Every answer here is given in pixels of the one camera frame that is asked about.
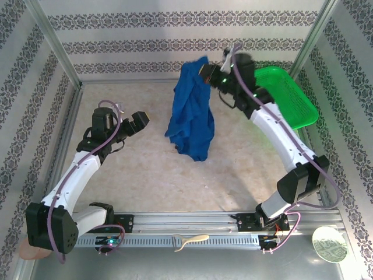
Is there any grey slotted cable duct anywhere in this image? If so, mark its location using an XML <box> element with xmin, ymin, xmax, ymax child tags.
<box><xmin>46</xmin><ymin>234</ymin><xmax>261</xmax><ymax>249</ymax></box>

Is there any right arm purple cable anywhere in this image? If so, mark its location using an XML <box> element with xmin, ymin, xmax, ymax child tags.
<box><xmin>231</xmin><ymin>43</ymin><xmax>342</xmax><ymax>254</ymax></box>

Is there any green plastic mesh basket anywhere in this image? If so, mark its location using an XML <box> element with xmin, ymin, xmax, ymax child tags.
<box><xmin>254</xmin><ymin>66</ymin><xmax>319</xmax><ymax>131</ymax></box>

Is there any blue t-shirt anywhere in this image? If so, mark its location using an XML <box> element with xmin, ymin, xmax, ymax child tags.
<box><xmin>164</xmin><ymin>56</ymin><xmax>216</xmax><ymax>163</ymax></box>

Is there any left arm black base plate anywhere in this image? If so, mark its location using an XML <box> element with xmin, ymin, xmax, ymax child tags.
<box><xmin>81</xmin><ymin>214</ymin><xmax>135</xmax><ymax>233</ymax></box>

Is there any beige plastic peeler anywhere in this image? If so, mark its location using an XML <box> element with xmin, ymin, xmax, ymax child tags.
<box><xmin>171</xmin><ymin>233</ymin><xmax>210</xmax><ymax>253</ymax></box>

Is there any translucent pink cup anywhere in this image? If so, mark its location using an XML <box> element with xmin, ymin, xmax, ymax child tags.
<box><xmin>19</xmin><ymin>237</ymin><xmax>53</xmax><ymax>260</ymax></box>

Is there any aluminium frame post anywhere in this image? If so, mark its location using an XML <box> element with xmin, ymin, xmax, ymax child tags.
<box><xmin>289</xmin><ymin>0</ymin><xmax>342</xmax><ymax>81</ymax></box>
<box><xmin>24</xmin><ymin>0</ymin><xmax>84</xmax><ymax>88</ymax></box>

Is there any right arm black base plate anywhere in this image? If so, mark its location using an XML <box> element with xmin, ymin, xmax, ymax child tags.
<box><xmin>235</xmin><ymin>212</ymin><xmax>291</xmax><ymax>233</ymax></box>

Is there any aluminium table side rail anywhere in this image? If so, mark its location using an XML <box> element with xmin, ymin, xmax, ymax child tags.
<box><xmin>39</xmin><ymin>83</ymin><xmax>85</xmax><ymax>213</ymax></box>
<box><xmin>297</xmin><ymin>127</ymin><xmax>336</xmax><ymax>211</ymax></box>

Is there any small circuit board with LED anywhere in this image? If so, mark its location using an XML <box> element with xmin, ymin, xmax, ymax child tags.
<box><xmin>95</xmin><ymin>236</ymin><xmax>121</xmax><ymax>247</ymax></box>
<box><xmin>258</xmin><ymin>234</ymin><xmax>282</xmax><ymax>249</ymax></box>

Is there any round disc with code print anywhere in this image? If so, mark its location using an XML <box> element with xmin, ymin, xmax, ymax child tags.
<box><xmin>311</xmin><ymin>226</ymin><xmax>349</xmax><ymax>263</ymax></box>

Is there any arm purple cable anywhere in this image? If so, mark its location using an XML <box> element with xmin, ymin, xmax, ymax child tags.
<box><xmin>47</xmin><ymin>100</ymin><xmax>126</xmax><ymax>265</ymax></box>
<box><xmin>231</xmin><ymin>43</ymin><xmax>342</xmax><ymax>254</ymax></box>

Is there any wide aluminium mounting rail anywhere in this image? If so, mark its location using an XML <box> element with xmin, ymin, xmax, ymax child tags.
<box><xmin>27</xmin><ymin>211</ymin><xmax>344</xmax><ymax>236</ymax></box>

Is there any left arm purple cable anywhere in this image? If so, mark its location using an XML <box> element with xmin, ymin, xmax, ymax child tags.
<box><xmin>47</xmin><ymin>100</ymin><xmax>126</xmax><ymax>265</ymax></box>

